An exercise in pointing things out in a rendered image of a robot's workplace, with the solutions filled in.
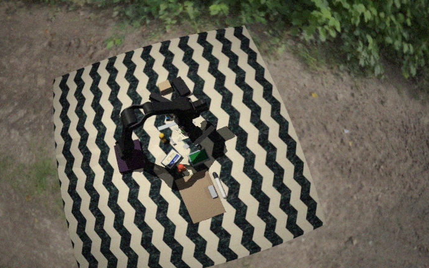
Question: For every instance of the tan clipboard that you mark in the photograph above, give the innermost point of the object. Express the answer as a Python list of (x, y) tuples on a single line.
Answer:
[(200, 196)]

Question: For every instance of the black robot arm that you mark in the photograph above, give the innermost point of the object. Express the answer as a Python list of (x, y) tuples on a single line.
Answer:
[(182, 108)]

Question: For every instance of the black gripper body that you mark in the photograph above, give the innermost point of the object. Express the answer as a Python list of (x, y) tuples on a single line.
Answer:
[(193, 132)]

